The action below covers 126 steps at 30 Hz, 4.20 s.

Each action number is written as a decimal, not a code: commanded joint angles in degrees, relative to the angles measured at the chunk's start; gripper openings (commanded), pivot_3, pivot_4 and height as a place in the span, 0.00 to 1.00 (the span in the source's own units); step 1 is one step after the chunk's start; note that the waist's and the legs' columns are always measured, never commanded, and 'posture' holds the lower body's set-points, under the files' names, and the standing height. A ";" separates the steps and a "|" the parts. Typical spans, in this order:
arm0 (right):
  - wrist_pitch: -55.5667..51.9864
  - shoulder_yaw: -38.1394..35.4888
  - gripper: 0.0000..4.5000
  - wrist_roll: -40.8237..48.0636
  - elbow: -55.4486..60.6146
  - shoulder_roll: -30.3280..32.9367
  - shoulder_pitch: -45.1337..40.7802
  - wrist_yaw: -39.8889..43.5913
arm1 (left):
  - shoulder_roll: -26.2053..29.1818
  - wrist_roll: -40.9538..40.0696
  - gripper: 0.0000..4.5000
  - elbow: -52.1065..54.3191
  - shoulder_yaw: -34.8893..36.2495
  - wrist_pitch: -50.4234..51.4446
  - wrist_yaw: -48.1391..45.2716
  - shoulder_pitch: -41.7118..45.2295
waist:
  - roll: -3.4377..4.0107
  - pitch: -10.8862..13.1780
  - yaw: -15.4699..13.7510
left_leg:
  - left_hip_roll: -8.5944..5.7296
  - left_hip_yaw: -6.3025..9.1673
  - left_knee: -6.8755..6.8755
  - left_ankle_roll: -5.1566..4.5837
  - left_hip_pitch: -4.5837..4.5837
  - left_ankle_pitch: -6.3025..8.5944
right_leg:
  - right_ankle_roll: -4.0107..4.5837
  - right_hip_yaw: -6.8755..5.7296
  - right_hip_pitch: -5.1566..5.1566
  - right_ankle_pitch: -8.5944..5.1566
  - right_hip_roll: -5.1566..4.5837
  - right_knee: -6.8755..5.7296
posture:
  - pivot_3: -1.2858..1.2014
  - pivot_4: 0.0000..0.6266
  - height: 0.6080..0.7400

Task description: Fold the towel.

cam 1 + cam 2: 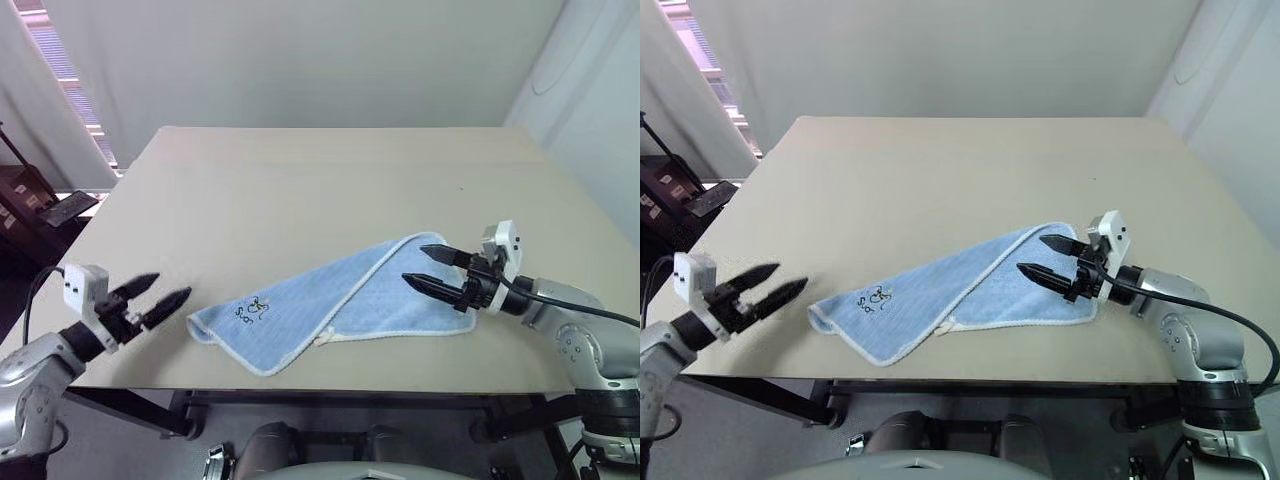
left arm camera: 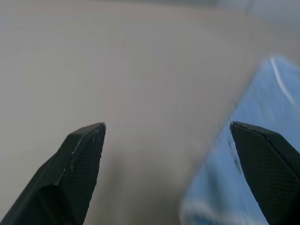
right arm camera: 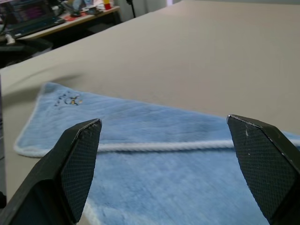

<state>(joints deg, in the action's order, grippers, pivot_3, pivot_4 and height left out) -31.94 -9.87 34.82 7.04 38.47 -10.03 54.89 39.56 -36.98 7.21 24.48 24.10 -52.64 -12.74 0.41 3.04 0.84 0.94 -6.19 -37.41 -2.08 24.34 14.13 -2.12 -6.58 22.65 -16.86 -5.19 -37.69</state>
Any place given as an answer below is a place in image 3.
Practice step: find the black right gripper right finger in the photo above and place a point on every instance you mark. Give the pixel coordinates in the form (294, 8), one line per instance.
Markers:
(269, 168)

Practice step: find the dark chair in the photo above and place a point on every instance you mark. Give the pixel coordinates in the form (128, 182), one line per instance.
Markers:
(25, 50)

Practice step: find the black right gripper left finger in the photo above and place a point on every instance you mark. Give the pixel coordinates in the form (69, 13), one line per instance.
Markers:
(47, 178)

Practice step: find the wooden desk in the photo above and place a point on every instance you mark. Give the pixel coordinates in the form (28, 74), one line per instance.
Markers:
(91, 18)

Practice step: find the red and yellow block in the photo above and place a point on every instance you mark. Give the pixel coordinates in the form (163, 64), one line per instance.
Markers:
(107, 4)

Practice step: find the black laptop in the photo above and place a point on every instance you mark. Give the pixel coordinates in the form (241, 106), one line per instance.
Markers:
(32, 23)

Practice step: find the black stand pole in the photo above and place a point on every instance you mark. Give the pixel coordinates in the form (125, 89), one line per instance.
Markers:
(131, 8)

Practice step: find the light blue towel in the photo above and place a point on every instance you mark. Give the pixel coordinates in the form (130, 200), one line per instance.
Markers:
(152, 182)

